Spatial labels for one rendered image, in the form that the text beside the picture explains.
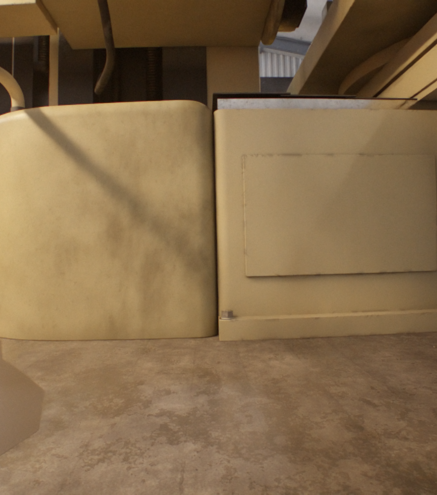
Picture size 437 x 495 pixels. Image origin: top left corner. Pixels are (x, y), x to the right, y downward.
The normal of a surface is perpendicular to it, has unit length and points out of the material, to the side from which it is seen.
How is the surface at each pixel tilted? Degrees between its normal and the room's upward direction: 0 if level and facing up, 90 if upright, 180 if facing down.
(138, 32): 180
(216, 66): 90
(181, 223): 90
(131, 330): 90
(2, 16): 180
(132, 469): 0
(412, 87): 90
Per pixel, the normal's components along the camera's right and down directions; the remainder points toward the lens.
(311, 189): 0.04, 0.00
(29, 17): 0.02, 1.00
